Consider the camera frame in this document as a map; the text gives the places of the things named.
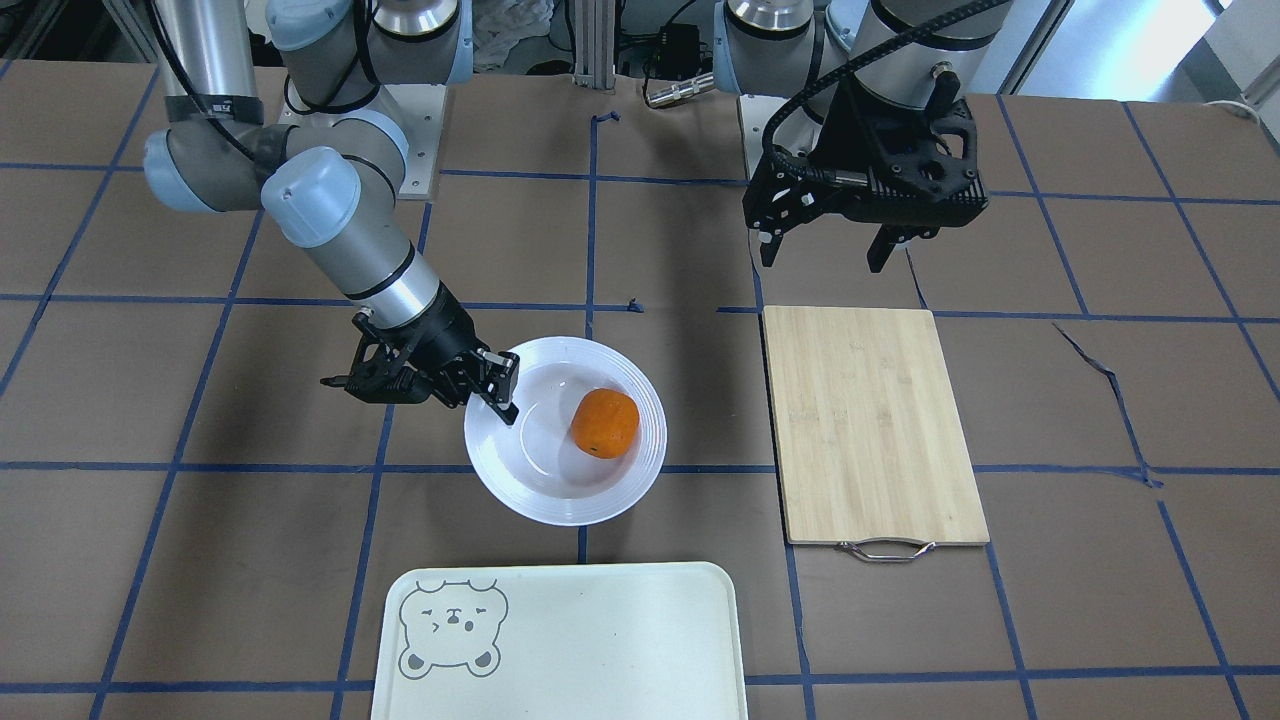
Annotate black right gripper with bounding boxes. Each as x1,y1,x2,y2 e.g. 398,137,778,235
320,284,520,427

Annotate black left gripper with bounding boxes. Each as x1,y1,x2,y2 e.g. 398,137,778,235
742,78,989,274

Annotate white round plate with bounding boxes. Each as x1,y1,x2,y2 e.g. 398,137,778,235
463,336,668,527

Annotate orange fruit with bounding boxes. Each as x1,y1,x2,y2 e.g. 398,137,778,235
570,388,640,460

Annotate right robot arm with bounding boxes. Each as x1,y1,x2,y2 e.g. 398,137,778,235
143,1,520,425

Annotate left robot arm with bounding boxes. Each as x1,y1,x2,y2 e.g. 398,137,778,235
712,1,1011,273

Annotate white tray with bear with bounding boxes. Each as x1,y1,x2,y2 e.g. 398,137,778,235
371,561,749,719

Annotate bamboo cutting board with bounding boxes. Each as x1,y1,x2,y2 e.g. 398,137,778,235
762,305,989,552

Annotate metal cylinder connector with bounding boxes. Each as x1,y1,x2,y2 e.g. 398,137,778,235
643,72,716,110

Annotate black power brick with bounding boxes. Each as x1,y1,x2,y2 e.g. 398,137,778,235
652,23,703,79

